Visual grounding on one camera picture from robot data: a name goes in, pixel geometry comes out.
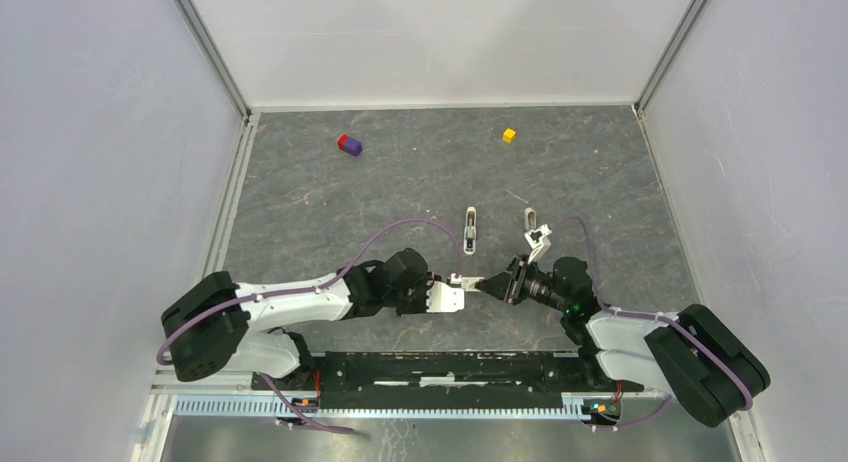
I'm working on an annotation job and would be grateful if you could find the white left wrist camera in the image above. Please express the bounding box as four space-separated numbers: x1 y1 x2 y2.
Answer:
426 273 465 313

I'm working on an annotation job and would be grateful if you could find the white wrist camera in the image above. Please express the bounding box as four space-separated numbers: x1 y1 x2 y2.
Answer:
524 224 552 263
426 273 465 313

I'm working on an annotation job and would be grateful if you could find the yellow cube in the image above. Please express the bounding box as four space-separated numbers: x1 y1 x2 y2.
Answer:
502 128 517 144

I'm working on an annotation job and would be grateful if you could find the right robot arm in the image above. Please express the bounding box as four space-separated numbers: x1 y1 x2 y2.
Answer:
474 256 771 427

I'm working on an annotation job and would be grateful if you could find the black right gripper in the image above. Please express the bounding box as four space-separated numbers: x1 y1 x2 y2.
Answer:
474 254 569 314

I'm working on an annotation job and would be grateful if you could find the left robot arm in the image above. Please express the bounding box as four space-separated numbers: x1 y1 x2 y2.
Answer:
156 248 453 390

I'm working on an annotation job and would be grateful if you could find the red and purple block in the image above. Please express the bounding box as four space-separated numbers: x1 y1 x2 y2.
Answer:
337 134 363 157

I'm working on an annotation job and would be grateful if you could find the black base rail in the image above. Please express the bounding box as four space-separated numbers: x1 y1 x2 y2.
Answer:
275 351 643 409

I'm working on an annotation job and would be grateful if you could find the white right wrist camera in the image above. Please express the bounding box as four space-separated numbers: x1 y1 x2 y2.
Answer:
524 224 552 263

